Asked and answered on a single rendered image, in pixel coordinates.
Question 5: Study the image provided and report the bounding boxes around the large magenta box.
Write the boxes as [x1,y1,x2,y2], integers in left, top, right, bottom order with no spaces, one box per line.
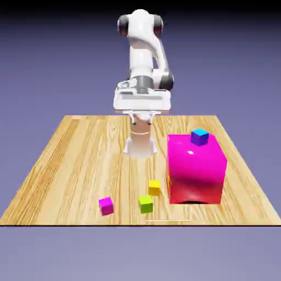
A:
[166,133,228,205]

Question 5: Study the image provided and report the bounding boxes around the small blue cube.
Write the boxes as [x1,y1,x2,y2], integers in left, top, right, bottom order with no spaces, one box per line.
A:
[190,128,210,147]

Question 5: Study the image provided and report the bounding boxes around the small lime green cube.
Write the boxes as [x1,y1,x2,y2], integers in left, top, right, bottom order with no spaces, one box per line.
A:
[138,194,154,214]

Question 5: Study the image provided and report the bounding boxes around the small magenta cube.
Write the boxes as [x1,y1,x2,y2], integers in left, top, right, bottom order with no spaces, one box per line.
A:
[98,196,115,216]

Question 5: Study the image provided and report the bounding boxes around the small yellow cube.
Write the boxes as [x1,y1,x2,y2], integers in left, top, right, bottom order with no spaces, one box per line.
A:
[148,179,161,196]

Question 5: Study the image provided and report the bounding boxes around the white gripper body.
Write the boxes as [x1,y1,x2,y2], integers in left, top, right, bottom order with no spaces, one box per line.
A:
[113,88,172,115]

